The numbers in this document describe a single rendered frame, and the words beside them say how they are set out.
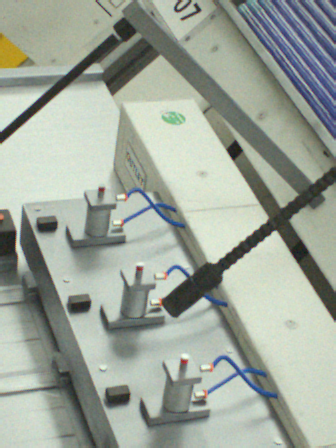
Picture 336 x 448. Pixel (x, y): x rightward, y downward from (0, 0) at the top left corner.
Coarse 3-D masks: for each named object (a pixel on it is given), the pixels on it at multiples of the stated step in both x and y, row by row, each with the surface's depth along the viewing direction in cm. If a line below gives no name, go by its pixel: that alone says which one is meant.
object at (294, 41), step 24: (264, 0) 126; (288, 0) 124; (312, 0) 122; (264, 24) 124; (288, 24) 122; (312, 24) 120; (288, 48) 120; (312, 48) 118; (288, 72) 118; (312, 72) 117; (312, 96) 115
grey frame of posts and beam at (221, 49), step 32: (224, 32) 132; (128, 64) 149; (224, 64) 130; (256, 64) 126; (256, 96) 124; (288, 96) 121; (288, 128) 119; (256, 160) 119; (320, 160) 114; (288, 192) 115; (320, 224) 110; (320, 256) 108
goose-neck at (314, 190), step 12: (324, 180) 84; (312, 192) 84; (288, 204) 85; (300, 204) 84; (276, 216) 85; (288, 216) 85; (264, 228) 85; (276, 228) 85; (252, 240) 85; (228, 252) 86; (240, 252) 85; (216, 264) 86; (228, 264) 86
